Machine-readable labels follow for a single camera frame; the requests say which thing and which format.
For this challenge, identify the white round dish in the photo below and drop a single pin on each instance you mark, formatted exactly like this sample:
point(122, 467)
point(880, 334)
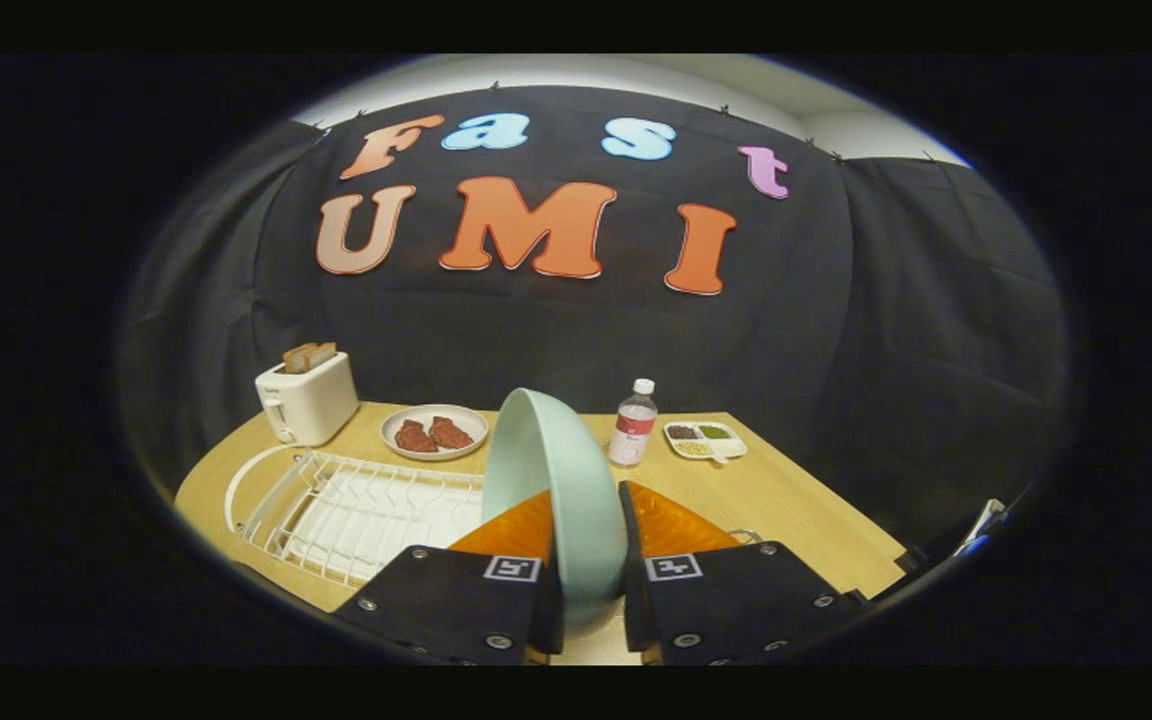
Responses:
point(386, 432)

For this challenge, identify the clear bottle red label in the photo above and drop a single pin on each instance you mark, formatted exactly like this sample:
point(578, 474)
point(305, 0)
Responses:
point(631, 430)

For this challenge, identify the dark red beans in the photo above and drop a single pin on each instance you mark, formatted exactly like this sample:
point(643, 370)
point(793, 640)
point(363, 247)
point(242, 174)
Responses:
point(681, 432)

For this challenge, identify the green beans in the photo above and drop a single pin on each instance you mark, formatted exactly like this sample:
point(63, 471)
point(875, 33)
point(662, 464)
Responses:
point(715, 431)

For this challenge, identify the toast slice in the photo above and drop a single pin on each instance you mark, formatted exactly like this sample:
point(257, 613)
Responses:
point(298, 359)
point(323, 353)

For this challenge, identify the white and blue object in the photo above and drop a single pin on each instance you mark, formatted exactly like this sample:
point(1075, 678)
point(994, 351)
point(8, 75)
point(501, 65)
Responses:
point(981, 523)

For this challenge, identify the red meat piece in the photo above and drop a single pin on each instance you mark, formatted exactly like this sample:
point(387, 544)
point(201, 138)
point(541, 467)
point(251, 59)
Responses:
point(450, 433)
point(415, 437)

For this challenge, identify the black backdrop cloth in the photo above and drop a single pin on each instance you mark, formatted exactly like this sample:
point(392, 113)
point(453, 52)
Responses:
point(836, 350)

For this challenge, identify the light green plate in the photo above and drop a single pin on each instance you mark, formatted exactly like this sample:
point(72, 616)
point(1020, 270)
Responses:
point(556, 470)

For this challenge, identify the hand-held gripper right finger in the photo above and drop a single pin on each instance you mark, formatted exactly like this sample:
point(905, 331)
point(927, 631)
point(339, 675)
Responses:
point(634, 610)

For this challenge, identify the white toaster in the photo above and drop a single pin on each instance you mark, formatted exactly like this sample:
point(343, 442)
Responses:
point(316, 405)

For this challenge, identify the yellow beans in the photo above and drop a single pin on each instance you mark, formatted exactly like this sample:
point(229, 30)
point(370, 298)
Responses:
point(693, 448)

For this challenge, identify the small black object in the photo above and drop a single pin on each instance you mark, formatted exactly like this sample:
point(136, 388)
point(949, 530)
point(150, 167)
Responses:
point(911, 558)

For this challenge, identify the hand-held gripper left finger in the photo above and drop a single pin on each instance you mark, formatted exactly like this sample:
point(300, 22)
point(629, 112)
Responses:
point(549, 615)

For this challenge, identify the white divided tray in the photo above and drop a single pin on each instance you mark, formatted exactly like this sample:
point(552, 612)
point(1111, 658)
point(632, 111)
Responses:
point(728, 447)

